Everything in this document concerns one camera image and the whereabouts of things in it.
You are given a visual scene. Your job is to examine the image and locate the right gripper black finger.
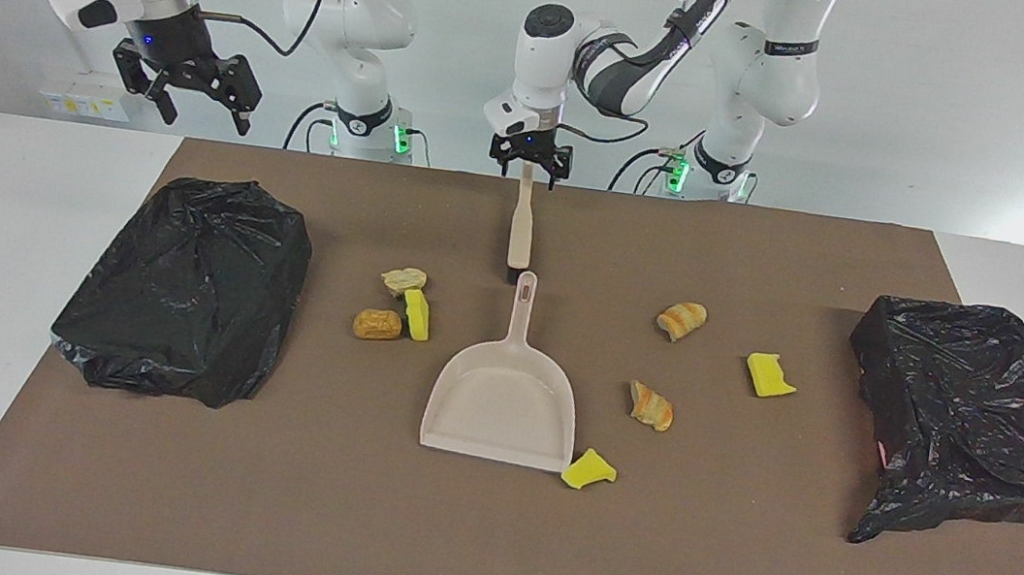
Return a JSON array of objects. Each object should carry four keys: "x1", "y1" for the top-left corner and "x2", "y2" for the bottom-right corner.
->
[
  {"x1": 106, "y1": 37, "x2": 186, "y2": 127},
  {"x1": 204, "y1": 50, "x2": 266, "y2": 137}
]

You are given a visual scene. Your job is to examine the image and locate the beige hand brush black bristles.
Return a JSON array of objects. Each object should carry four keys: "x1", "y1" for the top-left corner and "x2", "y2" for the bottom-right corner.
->
[{"x1": 503, "y1": 159, "x2": 545, "y2": 287}]

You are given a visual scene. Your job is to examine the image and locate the pale bread piece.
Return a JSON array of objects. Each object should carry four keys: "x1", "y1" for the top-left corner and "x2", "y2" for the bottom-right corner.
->
[{"x1": 378, "y1": 264, "x2": 430, "y2": 303}]

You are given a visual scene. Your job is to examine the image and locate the yellow sponge with green layer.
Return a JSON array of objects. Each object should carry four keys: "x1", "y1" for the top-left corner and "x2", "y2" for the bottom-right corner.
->
[{"x1": 399, "y1": 287, "x2": 436, "y2": 344}]

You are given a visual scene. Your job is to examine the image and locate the striped croissant piece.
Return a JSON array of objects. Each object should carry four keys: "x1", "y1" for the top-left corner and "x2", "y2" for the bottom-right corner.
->
[
  {"x1": 654, "y1": 298, "x2": 709, "y2": 346},
  {"x1": 624, "y1": 379, "x2": 679, "y2": 434}
]

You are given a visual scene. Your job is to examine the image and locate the brown bread bun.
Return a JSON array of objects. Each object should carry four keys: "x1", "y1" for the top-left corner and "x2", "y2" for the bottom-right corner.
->
[{"x1": 350, "y1": 305, "x2": 405, "y2": 345}]

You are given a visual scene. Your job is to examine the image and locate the beige plastic dustpan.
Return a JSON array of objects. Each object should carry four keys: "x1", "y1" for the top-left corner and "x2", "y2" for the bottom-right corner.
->
[{"x1": 417, "y1": 260, "x2": 596, "y2": 475}]

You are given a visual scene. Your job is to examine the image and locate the yellow sponge piece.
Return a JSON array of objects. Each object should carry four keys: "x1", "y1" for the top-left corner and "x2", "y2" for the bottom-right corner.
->
[
  {"x1": 559, "y1": 444, "x2": 621, "y2": 495},
  {"x1": 742, "y1": 351, "x2": 801, "y2": 402}
]

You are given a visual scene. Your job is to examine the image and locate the black bag covered bin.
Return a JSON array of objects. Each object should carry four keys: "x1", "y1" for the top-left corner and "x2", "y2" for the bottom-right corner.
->
[{"x1": 44, "y1": 159, "x2": 322, "y2": 420}]

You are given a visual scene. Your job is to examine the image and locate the black bag over pink bin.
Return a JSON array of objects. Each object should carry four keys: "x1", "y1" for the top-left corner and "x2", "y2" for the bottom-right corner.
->
[{"x1": 825, "y1": 289, "x2": 1024, "y2": 565}]

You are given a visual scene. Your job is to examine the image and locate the large brown table mat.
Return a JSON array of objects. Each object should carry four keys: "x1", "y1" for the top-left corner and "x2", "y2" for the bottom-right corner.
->
[{"x1": 0, "y1": 114, "x2": 1024, "y2": 575}]

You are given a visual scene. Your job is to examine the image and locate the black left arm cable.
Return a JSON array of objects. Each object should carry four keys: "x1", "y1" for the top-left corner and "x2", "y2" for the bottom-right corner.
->
[{"x1": 555, "y1": 0, "x2": 705, "y2": 155}]

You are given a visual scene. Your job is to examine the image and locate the black right base cable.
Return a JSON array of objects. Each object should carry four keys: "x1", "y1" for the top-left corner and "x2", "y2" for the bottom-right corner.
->
[{"x1": 283, "y1": 97, "x2": 340, "y2": 156}]

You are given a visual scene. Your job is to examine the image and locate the black base cable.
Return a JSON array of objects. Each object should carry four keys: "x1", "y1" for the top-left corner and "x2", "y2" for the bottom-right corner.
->
[
  {"x1": 607, "y1": 139, "x2": 687, "y2": 200},
  {"x1": 283, "y1": 97, "x2": 340, "y2": 156}
]

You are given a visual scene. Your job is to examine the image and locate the white wall outlet box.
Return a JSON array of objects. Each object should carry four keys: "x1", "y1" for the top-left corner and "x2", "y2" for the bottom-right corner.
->
[{"x1": 38, "y1": 74, "x2": 135, "y2": 124}]

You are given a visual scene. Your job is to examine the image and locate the black left base cable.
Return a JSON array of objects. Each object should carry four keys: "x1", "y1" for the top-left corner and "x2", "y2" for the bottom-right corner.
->
[{"x1": 607, "y1": 139, "x2": 687, "y2": 200}]

